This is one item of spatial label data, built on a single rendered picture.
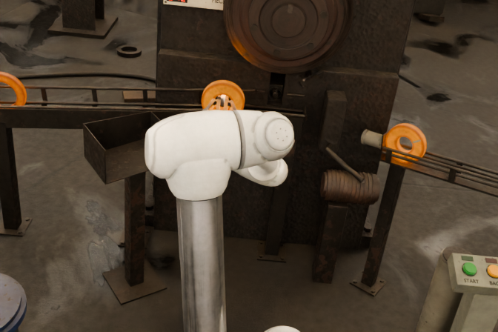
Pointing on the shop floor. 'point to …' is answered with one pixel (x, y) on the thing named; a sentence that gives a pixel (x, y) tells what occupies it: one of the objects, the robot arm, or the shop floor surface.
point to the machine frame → (307, 147)
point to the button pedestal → (473, 294)
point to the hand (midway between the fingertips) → (223, 96)
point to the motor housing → (337, 207)
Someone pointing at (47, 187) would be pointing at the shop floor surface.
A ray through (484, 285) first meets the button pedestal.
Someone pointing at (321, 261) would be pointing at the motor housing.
